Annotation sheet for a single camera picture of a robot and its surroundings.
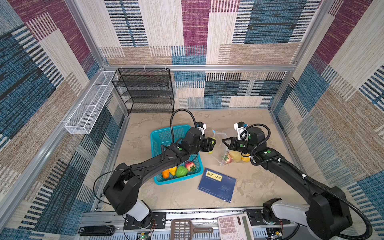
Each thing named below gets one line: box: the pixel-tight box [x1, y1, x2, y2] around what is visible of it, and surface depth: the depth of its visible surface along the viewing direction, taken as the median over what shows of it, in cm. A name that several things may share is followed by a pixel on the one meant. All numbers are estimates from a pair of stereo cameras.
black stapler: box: [78, 225, 116, 236], surface depth 70 cm
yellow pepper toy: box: [168, 166, 178, 176], surface depth 87 cm
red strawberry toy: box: [224, 153, 233, 164], surface depth 90 cm
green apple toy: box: [175, 165, 188, 178], surface depth 85 cm
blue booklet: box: [198, 167, 237, 204], surface depth 85 cm
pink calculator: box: [217, 213, 254, 240], surface depth 71 cm
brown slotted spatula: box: [170, 219, 214, 240], surface depth 72 cm
